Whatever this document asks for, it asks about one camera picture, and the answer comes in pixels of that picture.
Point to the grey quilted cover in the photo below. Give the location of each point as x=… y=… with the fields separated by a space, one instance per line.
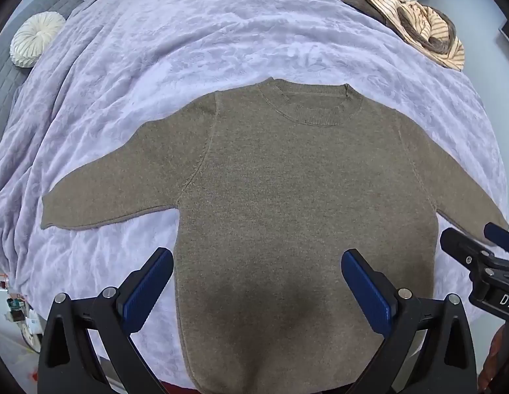
x=10 y=90

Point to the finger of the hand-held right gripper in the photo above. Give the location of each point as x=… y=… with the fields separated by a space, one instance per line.
x=459 y=246
x=500 y=236

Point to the lavender plush blanket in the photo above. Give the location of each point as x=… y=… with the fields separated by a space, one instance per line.
x=156 y=69

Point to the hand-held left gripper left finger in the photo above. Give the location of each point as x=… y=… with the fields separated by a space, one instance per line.
x=150 y=285

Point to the brown knit sweater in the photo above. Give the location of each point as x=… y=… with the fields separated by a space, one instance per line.
x=287 y=197

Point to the white round pleated pillow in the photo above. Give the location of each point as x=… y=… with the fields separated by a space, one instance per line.
x=35 y=40

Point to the person's right forearm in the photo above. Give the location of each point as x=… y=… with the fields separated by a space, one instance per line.
x=491 y=361

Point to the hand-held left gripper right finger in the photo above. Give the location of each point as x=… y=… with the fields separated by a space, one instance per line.
x=363 y=285

